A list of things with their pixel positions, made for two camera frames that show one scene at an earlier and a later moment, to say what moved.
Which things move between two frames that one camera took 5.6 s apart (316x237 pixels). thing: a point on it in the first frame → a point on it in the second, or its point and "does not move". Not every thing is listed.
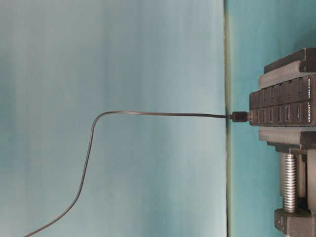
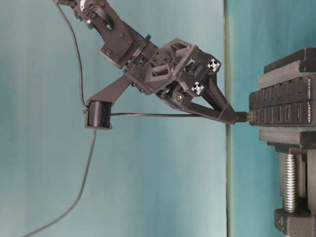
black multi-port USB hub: x=292 y=103 does not move
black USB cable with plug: x=235 y=117 → x=243 y=117
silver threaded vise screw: x=290 y=183 does not move
